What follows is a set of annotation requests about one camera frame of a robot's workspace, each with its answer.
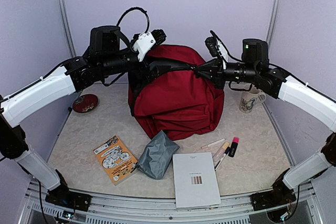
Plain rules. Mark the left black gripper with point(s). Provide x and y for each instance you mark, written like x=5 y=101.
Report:
x=142 y=73

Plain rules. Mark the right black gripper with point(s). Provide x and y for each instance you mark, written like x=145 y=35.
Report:
x=216 y=75

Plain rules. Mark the red backpack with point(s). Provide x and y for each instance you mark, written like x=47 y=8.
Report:
x=177 y=102

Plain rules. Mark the grey pencil pouch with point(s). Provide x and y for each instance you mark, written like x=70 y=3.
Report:
x=157 y=156

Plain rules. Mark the white notebook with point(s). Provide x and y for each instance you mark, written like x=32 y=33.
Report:
x=195 y=181

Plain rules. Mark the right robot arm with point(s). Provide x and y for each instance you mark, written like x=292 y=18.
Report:
x=254 y=68

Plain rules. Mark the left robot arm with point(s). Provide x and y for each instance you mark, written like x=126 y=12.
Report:
x=110 y=52

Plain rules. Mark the white printed mug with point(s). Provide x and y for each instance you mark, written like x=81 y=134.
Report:
x=250 y=99

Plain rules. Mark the red floral round case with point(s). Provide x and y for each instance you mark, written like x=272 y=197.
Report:
x=85 y=103

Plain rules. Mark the pink black highlighter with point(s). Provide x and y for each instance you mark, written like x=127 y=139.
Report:
x=233 y=147

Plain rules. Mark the clear pink pen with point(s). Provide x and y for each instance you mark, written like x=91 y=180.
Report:
x=208 y=146

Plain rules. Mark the beige capped marker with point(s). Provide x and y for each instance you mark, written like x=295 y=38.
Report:
x=219 y=153

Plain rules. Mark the green tipped black marker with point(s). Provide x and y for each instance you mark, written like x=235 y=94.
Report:
x=220 y=161

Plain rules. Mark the orange comic book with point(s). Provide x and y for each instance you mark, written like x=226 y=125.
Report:
x=116 y=159

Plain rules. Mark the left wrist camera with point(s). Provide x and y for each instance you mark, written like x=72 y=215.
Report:
x=144 y=42

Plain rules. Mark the right aluminium frame post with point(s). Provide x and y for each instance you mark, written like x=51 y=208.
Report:
x=273 y=21

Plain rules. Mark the aluminium frame post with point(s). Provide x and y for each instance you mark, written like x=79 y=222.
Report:
x=273 y=21
x=66 y=27

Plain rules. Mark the left aluminium frame post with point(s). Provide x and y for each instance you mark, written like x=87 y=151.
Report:
x=66 y=27

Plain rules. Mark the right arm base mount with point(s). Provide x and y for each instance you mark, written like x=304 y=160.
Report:
x=270 y=199

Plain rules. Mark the front aluminium rail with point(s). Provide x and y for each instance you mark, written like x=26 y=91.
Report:
x=105 y=208

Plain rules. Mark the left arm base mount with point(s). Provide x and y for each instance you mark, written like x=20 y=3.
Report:
x=69 y=199

